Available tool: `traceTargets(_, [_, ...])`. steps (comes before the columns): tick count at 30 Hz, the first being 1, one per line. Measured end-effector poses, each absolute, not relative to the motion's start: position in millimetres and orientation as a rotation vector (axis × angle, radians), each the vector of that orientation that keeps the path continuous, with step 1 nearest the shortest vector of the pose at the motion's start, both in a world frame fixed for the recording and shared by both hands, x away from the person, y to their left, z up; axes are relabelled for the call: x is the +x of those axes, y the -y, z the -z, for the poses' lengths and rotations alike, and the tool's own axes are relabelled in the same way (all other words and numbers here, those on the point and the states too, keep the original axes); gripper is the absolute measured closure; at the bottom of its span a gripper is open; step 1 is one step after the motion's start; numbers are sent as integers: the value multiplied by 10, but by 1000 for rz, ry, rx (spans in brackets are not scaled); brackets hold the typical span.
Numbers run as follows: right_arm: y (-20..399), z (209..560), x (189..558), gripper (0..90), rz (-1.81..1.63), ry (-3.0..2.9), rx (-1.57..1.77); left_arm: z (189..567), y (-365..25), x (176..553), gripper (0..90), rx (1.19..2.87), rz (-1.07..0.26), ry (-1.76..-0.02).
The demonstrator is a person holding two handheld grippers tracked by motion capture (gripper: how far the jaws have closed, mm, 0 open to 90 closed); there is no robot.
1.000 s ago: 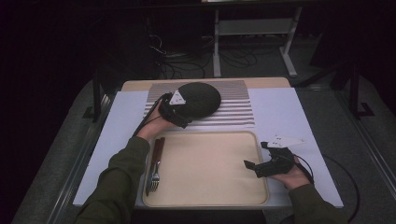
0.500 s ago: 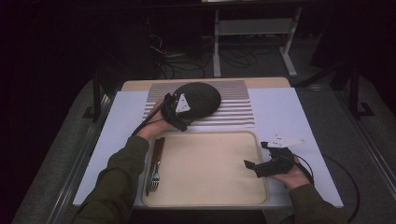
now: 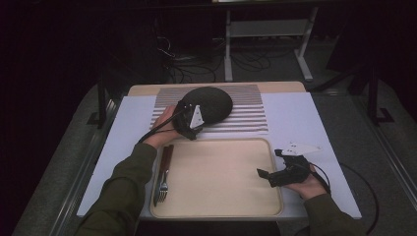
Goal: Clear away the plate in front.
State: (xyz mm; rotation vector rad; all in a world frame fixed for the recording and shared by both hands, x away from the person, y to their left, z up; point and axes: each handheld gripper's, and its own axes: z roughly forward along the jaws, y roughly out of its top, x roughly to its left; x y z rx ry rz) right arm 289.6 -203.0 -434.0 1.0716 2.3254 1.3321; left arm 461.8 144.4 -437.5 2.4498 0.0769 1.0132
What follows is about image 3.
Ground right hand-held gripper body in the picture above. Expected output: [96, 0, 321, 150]
[268, 142, 323, 189]

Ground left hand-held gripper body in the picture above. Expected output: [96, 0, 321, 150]
[172, 100, 205, 142]

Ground dark round plate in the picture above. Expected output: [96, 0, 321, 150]
[178, 86, 234, 127]

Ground beige tray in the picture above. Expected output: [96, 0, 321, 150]
[149, 138, 283, 219]

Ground brown-handled fork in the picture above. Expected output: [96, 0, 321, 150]
[157, 145, 175, 203]

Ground brown-handled knife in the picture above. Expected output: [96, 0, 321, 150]
[152, 145, 171, 207]

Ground person's right hand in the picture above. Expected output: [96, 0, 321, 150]
[283, 164, 328, 201]

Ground person's left hand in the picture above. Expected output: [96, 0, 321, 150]
[143, 105, 183, 149]

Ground white table cover board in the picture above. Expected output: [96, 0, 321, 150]
[77, 91, 363, 220]

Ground striped placemat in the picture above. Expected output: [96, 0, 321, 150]
[148, 84, 269, 136]

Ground black metal stand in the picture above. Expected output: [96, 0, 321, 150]
[87, 73, 114, 131]
[367, 62, 396, 127]

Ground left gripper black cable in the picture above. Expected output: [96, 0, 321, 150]
[137, 109, 185, 145]

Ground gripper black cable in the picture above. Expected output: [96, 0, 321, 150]
[137, 109, 185, 145]
[306, 161, 332, 196]

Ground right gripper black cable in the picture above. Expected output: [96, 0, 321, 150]
[306, 161, 332, 196]

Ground tangle of floor cables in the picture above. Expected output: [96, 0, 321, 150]
[155, 35, 273, 85]

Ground black floor cable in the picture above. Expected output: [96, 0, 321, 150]
[338, 161, 381, 234]

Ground white metal desk frame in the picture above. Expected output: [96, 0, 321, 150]
[223, 6, 320, 83]

